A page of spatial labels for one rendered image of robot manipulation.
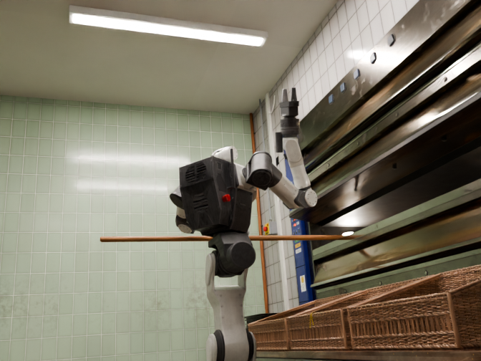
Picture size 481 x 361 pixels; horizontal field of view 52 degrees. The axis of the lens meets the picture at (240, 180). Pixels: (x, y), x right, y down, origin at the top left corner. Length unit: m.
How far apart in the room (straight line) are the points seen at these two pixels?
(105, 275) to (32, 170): 0.98
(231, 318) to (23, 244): 2.16
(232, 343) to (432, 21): 1.66
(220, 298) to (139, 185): 2.08
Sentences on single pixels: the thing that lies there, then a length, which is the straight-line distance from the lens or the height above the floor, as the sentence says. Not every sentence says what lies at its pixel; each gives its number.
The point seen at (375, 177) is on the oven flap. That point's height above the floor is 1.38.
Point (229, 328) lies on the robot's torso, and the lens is 2.14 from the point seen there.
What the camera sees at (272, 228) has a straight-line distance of 3.88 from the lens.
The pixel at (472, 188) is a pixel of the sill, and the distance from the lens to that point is 2.17.
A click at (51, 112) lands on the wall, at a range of 4.27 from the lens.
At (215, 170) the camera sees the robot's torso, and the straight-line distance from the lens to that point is 2.10.
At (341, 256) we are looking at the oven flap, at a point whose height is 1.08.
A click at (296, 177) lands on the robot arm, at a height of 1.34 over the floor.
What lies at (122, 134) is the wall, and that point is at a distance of 4.22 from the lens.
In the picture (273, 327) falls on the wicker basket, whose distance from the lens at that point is 2.72.
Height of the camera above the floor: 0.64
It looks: 18 degrees up
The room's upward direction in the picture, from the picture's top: 4 degrees counter-clockwise
